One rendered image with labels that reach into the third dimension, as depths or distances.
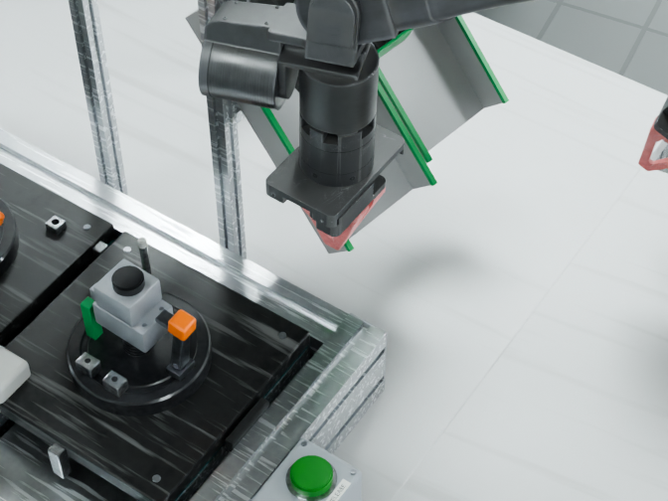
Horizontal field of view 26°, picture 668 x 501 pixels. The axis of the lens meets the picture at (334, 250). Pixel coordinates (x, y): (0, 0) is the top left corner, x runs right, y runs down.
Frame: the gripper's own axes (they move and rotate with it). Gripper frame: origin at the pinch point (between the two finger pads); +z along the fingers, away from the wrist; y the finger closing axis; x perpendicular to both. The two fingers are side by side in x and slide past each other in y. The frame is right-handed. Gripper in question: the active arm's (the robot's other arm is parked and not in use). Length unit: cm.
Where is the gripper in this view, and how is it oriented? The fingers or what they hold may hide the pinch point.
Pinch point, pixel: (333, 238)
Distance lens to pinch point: 117.9
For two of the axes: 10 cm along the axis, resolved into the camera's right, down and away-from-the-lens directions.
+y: -5.7, 6.2, -5.5
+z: -0.2, 6.5, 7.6
